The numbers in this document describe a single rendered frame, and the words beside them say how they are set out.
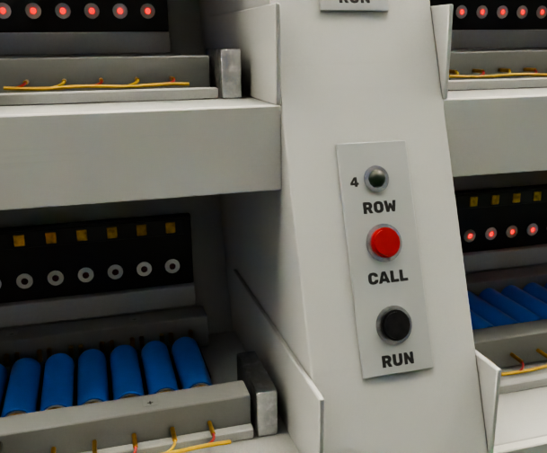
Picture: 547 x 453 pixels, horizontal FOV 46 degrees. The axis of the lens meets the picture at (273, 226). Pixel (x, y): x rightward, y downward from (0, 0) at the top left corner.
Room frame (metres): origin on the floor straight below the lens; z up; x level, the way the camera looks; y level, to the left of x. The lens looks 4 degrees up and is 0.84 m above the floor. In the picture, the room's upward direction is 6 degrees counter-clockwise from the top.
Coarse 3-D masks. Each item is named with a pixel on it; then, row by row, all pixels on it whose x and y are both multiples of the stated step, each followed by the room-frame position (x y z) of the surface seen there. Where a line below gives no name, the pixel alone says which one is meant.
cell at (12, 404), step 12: (24, 360) 0.41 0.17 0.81; (36, 360) 0.42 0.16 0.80; (12, 372) 0.40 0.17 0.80; (24, 372) 0.39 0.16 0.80; (36, 372) 0.40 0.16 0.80; (12, 384) 0.38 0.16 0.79; (24, 384) 0.38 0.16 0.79; (36, 384) 0.39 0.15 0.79; (12, 396) 0.37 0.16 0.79; (24, 396) 0.37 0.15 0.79; (36, 396) 0.38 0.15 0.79; (12, 408) 0.36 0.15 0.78; (24, 408) 0.36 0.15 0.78; (36, 408) 0.38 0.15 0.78
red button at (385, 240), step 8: (376, 232) 0.33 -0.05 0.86; (384, 232) 0.33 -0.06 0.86; (392, 232) 0.33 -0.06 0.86; (376, 240) 0.33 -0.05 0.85; (384, 240) 0.33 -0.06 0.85; (392, 240) 0.33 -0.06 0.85; (376, 248) 0.33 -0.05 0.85; (384, 248) 0.33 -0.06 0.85; (392, 248) 0.33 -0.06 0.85; (384, 256) 0.33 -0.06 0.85
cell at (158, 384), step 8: (152, 344) 0.43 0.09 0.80; (160, 344) 0.43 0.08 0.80; (144, 352) 0.43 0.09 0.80; (152, 352) 0.42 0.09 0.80; (160, 352) 0.42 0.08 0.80; (168, 352) 0.43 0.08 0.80; (144, 360) 0.42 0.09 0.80; (152, 360) 0.41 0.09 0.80; (160, 360) 0.41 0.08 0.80; (168, 360) 0.41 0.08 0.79; (144, 368) 0.41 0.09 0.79; (152, 368) 0.40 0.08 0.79; (160, 368) 0.40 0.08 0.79; (168, 368) 0.40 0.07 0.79; (152, 376) 0.39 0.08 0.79; (160, 376) 0.39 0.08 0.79; (168, 376) 0.39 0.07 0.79; (152, 384) 0.39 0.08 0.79; (160, 384) 0.38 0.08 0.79; (168, 384) 0.38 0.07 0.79; (176, 384) 0.39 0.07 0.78; (152, 392) 0.38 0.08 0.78
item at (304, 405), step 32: (160, 288) 0.47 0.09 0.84; (192, 288) 0.48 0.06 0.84; (0, 320) 0.44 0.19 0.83; (32, 320) 0.45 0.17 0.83; (64, 320) 0.46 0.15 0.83; (256, 320) 0.42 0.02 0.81; (224, 352) 0.46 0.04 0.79; (256, 352) 0.43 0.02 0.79; (288, 352) 0.35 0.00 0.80; (256, 384) 0.36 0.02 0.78; (288, 384) 0.36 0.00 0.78; (256, 416) 0.36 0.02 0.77; (288, 416) 0.36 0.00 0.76; (320, 416) 0.31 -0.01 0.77; (224, 448) 0.36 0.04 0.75; (256, 448) 0.36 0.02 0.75; (288, 448) 0.36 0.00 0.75; (320, 448) 0.32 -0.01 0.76
